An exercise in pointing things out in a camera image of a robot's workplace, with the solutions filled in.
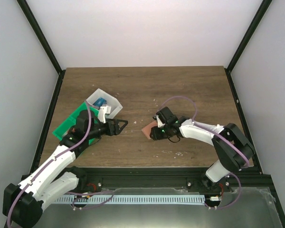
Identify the purple cable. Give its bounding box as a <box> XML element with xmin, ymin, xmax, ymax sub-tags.
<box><xmin>6</xmin><ymin>99</ymin><xmax>93</xmax><ymax>228</ymax></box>
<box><xmin>161</xmin><ymin>95</ymin><xmax>251</xmax><ymax>210</ymax></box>

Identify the white plastic bin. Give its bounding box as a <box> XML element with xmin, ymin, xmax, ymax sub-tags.
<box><xmin>86</xmin><ymin>88</ymin><xmax>123</xmax><ymax>119</ymax></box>

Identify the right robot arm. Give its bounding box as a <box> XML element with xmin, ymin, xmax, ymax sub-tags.
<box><xmin>150</xmin><ymin>107</ymin><xmax>256</xmax><ymax>191</ymax></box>

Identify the light blue slotted cable duct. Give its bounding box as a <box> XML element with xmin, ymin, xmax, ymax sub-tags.
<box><xmin>54</xmin><ymin>195</ymin><xmax>205</xmax><ymax>206</ymax></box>

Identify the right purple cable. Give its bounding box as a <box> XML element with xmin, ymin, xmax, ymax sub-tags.
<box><xmin>161</xmin><ymin>95</ymin><xmax>251</xmax><ymax>210</ymax></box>

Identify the black frame post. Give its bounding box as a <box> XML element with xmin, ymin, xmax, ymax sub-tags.
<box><xmin>227</xmin><ymin>0</ymin><xmax>274</xmax><ymax>72</ymax></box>
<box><xmin>17</xmin><ymin>0</ymin><xmax>63</xmax><ymax>74</ymax></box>

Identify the right black frame post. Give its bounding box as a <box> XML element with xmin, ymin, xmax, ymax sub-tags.
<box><xmin>227</xmin><ymin>0</ymin><xmax>274</xmax><ymax>72</ymax></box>

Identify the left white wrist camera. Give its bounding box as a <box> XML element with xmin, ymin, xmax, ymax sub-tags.
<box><xmin>97</xmin><ymin>105</ymin><xmax>111</xmax><ymax>124</ymax></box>

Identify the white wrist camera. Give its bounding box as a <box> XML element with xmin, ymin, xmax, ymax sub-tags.
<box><xmin>97</xmin><ymin>105</ymin><xmax>111</xmax><ymax>124</ymax></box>
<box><xmin>153</xmin><ymin>115</ymin><xmax>165</xmax><ymax>128</ymax></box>

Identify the left black frame post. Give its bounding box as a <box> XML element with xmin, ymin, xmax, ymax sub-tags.
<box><xmin>17</xmin><ymin>0</ymin><xmax>63</xmax><ymax>74</ymax></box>

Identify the green plastic bin front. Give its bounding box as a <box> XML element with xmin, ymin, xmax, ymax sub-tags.
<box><xmin>52</xmin><ymin>116</ymin><xmax>98</xmax><ymax>145</ymax></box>

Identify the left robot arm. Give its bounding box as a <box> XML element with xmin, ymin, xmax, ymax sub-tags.
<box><xmin>2</xmin><ymin>108</ymin><xmax>128</xmax><ymax>228</ymax></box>

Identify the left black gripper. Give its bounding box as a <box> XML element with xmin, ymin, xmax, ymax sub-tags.
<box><xmin>87</xmin><ymin>118</ymin><xmax>129</xmax><ymax>140</ymax></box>

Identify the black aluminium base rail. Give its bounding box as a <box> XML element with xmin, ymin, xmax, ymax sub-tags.
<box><xmin>21</xmin><ymin>166</ymin><xmax>273</xmax><ymax>193</ymax></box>

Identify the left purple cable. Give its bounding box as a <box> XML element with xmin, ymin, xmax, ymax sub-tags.
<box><xmin>6</xmin><ymin>99</ymin><xmax>93</xmax><ymax>228</ymax></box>

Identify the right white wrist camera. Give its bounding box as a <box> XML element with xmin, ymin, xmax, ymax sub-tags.
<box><xmin>153</xmin><ymin>115</ymin><xmax>165</xmax><ymax>128</ymax></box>

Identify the blue card in bin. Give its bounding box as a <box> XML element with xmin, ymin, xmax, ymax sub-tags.
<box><xmin>93</xmin><ymin>97</ymin><xmax>107</xmax><ymax>108</ymax></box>

